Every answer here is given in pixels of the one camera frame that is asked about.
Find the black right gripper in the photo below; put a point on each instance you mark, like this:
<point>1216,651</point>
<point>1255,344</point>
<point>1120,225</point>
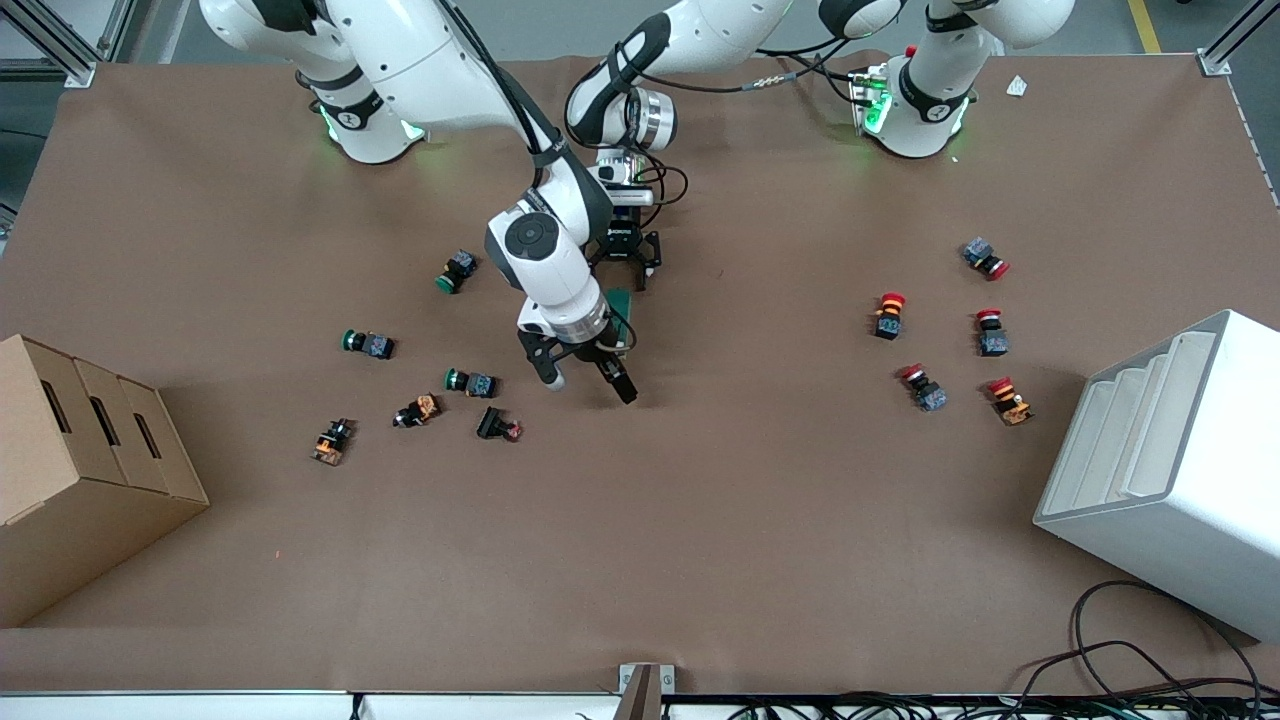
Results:
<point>597,352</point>

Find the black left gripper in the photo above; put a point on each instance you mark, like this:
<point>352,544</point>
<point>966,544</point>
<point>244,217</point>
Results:
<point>625,247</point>

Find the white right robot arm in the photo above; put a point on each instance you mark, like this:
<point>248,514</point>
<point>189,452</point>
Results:
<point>535,240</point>

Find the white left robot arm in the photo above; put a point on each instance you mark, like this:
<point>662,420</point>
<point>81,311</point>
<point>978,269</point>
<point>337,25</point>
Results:
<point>930,90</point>

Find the brown paper table cover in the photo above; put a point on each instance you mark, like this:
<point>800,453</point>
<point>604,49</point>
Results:
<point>700,520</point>

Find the red stop button orange block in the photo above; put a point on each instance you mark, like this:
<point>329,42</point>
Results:
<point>1009,401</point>
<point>889,316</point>

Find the red stop button grey block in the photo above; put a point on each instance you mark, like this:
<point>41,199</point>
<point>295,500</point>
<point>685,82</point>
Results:
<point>984,257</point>
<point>991,335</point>
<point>924,388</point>

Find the small white paper scrap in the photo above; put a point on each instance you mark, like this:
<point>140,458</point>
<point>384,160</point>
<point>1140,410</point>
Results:
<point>1017,86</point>

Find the brown cardboard box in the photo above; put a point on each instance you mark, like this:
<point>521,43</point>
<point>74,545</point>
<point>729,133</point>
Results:
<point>90,480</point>

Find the white stepped plastic rack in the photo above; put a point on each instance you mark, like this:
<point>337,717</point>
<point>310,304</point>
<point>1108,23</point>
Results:
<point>1190,500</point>

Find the black switch with red lens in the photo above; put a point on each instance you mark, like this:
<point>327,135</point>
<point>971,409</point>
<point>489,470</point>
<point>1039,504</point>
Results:
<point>495,424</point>

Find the green push button switch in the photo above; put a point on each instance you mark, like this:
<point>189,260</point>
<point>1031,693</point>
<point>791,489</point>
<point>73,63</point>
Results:
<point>457,270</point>
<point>472,383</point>
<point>370,344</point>

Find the black orange push button switch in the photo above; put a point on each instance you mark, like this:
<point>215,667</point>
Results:
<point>332,442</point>
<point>418,411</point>

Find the grey metal bracket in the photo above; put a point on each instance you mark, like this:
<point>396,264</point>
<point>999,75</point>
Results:
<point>645,690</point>

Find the white table edge rail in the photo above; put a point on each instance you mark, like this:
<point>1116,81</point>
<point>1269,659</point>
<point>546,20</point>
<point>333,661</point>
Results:
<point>200,706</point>

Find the aluminium frame post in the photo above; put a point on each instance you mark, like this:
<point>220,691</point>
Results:
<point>1215,62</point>
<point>75,72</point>

